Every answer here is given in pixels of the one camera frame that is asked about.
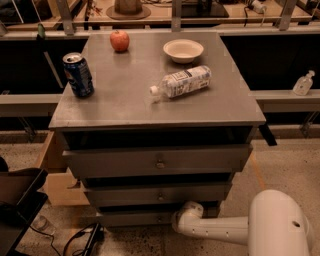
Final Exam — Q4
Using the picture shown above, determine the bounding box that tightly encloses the grey bottom drawer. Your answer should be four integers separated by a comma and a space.
95, 203, 221, 228

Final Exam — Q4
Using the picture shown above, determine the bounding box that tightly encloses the grey drawer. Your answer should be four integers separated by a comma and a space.
85, 183, 231, 207
95, 203, 221, 228
63, 144, 252, 179

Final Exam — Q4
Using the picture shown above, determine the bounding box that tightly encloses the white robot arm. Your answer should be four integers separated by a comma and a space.
172, 190, 314, 256

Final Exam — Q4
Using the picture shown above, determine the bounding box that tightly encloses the grey middle drawer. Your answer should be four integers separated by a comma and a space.
85, 183, 231, 207

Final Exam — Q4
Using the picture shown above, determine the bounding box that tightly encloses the grey top drawer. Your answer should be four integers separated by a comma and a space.
63, 144, 252, 179

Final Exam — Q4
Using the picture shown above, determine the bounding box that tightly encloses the grey drawer cabinet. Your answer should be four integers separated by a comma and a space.
50, 30, 265, 216

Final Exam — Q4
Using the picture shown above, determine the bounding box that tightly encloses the wooden box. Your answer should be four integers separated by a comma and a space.
34, 131, 89, 206

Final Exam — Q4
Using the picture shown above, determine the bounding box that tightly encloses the clear plastic water bottle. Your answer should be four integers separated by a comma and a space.
150, 65, 212, 98

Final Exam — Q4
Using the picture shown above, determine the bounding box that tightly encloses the clear plastic cup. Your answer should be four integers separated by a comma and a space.
32, 215, 55, 235

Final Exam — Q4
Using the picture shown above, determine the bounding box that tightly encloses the black bin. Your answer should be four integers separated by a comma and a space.
0, 168, 48, 256

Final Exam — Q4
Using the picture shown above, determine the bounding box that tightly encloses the white bowl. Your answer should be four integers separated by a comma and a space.
163, 39, 204, 64

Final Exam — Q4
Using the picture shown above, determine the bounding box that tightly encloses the hand sanitizer bottle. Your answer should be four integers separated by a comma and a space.
293, 70, 315, 96

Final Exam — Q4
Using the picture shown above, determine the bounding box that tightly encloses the blue soda can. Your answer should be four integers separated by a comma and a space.
63, 52, 94, 98

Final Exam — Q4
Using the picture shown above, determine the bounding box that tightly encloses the red apple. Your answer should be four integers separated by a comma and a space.
110, 30, 130, 52

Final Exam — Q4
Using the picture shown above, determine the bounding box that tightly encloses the tan hat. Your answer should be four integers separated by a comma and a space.
106, 0, 151, 20

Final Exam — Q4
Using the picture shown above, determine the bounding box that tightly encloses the black cable on floor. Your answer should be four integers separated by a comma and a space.
29, 222, 104, 256

